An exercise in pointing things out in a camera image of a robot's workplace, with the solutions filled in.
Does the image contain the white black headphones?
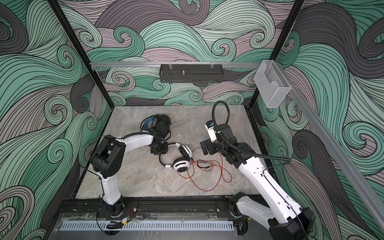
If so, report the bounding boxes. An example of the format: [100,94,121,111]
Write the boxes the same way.
[159,143,193,173]

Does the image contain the black blue headphones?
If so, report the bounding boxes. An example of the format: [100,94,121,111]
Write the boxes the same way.
[141,114,172,141]

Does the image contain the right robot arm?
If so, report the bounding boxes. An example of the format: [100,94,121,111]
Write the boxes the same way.
[201,121,316,240]

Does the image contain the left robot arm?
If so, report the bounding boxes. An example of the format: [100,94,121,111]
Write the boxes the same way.
[90,131,168,218]

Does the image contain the black perforated metal tray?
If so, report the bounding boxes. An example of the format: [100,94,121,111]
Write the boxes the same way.
[159,65,224,84]

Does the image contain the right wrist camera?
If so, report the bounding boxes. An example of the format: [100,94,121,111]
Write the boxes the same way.
[205,120,217,143]

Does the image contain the right arm corrugated cable hose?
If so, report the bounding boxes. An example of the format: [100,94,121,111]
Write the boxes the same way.
[211,100,292,163]

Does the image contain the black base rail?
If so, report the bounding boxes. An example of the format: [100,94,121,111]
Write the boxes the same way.
[58,196,235,218]

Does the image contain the black frame post right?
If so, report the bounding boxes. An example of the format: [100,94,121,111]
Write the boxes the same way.
[249,1,304,110]

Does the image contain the black frame post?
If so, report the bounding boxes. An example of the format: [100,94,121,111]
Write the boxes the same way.
[249,1,304,110]
[47,0,115,110]

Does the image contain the white slotted cable duct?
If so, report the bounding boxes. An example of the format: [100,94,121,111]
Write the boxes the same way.
[59,220,235,232]

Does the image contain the clear plastic wall bin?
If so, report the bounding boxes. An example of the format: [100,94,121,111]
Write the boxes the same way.
[254,60,292,108]

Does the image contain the aluminium rail back wall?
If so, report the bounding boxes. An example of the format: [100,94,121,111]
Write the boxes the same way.
[90,61,261,69]

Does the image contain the aluminium rail wall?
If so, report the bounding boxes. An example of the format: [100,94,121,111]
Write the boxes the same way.
[90,61,261,69]
[275,63,384,230]

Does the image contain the black frame post left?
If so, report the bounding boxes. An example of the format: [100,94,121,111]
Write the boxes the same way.
[47,0,115,110]

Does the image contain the aluminium rail right wall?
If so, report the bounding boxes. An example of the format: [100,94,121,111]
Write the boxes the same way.
[275,63,384,230]

